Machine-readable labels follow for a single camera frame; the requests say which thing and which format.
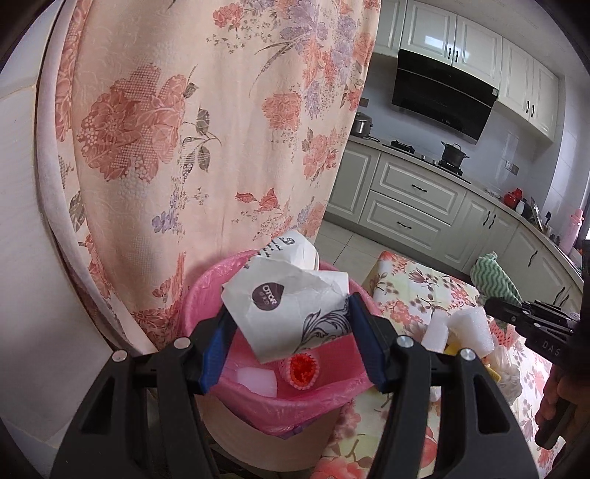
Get green striped cloth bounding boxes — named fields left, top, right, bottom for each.
left=470, top=252, right=524, bottom=305

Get white cabinets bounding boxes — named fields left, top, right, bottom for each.
left=325, top=138, right=586, bottom=318
left=373, top=0, right=561, bottom=141

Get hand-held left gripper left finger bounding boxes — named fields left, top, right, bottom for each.
left=48, top=303, right=239, bottom=479

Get black range hood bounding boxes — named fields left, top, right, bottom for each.
left=392, top=48, right=501, bottom=146

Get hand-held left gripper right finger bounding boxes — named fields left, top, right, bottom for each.
left=348, top=292, right=544, bottom=479

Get person's right hand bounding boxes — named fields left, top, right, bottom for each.
left=535, top=341, right=590, bottom=444

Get white paper bag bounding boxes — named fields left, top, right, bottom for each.
left=221, top=230, right=358, bottom=362

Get black gas stove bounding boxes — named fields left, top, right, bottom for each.
left=382, top=139, right=464, bottom=176

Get black cooking pot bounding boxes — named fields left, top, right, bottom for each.
left=440, top=142, right=471, bottom=169

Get white upper cabinets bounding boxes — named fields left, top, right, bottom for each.
left=373, top=0, right=561, bottom=141

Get steel cooking pot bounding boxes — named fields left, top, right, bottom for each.
left=350, top=111, right=374, bottom=137

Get white lower cabinets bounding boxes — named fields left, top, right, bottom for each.
left=325, top=138, right=586, bottom=318

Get pink thermos bottle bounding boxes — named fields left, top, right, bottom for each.
left=560, top=207, right=585, bottom=249

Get floral peach curtain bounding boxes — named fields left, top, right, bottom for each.
left=34, top=0, right=383, bottom=355

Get bin with pink liner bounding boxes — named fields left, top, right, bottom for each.
left=182, top=251, right=385, bottom=461

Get floral tablecloth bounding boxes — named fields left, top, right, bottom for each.
left=313, top=251, right=561, bottom=479

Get white plastic bag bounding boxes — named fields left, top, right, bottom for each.
left=484, top=345, right=524, bottom=401

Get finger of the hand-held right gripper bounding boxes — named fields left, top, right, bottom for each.
left=486, top=296, right=532, bottom=326

